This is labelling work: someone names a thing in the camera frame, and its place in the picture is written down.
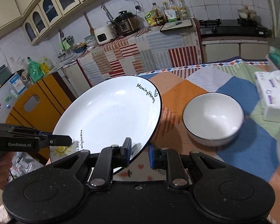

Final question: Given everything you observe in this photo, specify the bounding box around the white plate with lettering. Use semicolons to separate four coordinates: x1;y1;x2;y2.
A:
49;76;162;180

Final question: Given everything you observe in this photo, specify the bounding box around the person's left hand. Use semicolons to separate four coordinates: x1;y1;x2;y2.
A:
0;152;14;189

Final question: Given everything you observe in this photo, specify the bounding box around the yellow wooden chair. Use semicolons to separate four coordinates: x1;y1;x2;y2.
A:
5;71;78;161

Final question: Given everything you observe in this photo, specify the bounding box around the green plastic bag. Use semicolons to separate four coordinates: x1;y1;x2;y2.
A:
27;57;44;83

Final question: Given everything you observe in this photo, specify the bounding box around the colourful patchwork tablecloth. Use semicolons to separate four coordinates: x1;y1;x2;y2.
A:
112;59;280;224

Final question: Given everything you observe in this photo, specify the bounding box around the striped patchwork counter cloth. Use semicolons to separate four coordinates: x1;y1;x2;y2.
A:
78;24;202;85

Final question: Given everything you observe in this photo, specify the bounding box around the white rice cooker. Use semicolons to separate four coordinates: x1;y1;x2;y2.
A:
94;24;118;45

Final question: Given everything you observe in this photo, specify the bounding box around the white tissue pack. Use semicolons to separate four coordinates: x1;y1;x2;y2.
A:
254;70;280;122

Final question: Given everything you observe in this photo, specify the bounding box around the black pressure cooker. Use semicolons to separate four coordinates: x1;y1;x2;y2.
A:
114;10;139;36

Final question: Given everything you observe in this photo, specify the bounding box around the white cutting board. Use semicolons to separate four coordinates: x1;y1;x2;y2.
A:
160;19;193;32

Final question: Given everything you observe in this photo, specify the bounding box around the yellow snack bag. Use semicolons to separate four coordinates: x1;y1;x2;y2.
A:
144;11;157;27

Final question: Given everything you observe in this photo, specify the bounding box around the black gas stove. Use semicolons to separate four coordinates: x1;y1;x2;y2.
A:
199;18;272;38

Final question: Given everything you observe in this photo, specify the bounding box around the cooking oil bottle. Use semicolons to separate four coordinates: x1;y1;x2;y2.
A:
178;0;190;20

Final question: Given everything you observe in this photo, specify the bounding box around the white pot on stove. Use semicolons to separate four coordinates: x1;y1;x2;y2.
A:
237;6;257;20

